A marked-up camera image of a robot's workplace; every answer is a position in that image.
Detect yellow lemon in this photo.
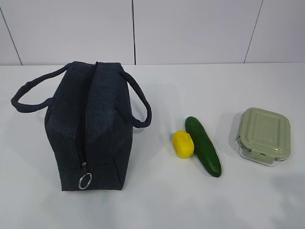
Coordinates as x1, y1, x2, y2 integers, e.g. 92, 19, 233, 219
172, 131, 194, 158

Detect green cucumber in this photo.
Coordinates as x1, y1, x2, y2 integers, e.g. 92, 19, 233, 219
184, 116, 222, 177

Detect dark navy fabric lunch bag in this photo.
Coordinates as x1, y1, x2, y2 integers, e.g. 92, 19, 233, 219
11, 62, 152, 191

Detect glass container with green lid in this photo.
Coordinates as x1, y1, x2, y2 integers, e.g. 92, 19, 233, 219
236, 107, 291, 167

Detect silver zipper pull ring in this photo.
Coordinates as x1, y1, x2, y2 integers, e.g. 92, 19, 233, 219
78, 172, 92, 191

